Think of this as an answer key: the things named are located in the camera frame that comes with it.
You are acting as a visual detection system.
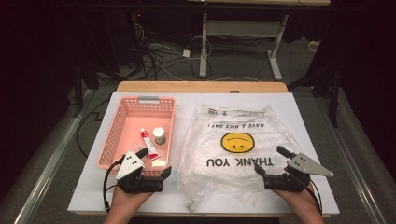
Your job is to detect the black metal stand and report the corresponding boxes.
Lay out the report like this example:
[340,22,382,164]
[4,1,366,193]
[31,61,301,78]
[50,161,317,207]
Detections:
[72,60,101,119]
[287,60,341,129]

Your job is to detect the white table board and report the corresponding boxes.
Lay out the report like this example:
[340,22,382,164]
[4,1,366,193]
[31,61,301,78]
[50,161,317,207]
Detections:
[67,91,341,216]

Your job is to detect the person's left hand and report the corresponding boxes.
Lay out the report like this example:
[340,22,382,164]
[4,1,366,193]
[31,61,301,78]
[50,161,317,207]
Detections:
[109,185,156,217]

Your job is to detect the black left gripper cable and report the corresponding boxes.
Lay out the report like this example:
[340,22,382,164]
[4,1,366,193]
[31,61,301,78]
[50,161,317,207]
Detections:
[102,154,126,215]

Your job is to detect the metal floor rail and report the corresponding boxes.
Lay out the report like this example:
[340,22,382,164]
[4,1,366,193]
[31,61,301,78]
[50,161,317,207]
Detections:
[12,89,96,224]
[313,92,388,224]

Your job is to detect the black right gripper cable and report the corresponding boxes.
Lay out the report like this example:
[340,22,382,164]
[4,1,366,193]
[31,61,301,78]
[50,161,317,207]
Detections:
[292,174,323,216]

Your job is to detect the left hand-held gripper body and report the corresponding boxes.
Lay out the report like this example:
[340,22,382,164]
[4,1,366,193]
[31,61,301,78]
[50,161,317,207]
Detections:
[115,149,164,194]

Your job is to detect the person's right hand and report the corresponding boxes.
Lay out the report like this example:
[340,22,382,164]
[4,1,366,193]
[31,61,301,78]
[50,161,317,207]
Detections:
[270,182,322,216]

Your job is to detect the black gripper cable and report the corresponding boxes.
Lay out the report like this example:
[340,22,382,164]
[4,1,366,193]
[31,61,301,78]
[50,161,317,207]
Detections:
[292,174,323,216]
[102,154,126,215]

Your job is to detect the clear smiley plastic bag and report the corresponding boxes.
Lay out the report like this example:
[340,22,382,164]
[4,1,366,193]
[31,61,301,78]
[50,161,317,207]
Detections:
[178,104,304,213]

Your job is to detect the black floor cable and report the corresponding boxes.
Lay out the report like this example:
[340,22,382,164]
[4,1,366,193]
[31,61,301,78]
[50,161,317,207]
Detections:
[76,98,110,159]

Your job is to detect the pink plastic basket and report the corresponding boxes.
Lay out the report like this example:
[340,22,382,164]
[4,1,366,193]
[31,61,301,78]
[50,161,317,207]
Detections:
[96,95,177,177]

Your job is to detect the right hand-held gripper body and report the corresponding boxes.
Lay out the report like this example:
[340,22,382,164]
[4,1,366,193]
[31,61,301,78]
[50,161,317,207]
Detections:
[262,153,334,192]

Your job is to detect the light wooden table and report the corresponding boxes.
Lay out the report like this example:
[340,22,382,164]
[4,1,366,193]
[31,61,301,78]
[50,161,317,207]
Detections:
[74,80,332,218]

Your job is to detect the white-legged desk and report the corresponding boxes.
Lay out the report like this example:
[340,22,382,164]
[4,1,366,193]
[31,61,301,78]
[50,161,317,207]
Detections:
[186,0,332,82]

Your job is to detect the small white-capped jar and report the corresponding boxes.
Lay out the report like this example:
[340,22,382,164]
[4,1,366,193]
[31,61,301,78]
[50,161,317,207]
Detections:
[151,126,167,146]

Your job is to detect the red and white tube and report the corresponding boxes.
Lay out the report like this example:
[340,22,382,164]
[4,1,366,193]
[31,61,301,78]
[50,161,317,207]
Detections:
[139,127,162,161]

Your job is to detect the tangle of floor cables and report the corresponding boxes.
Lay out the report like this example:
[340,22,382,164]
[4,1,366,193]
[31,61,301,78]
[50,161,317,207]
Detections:
[133,21,213,82]

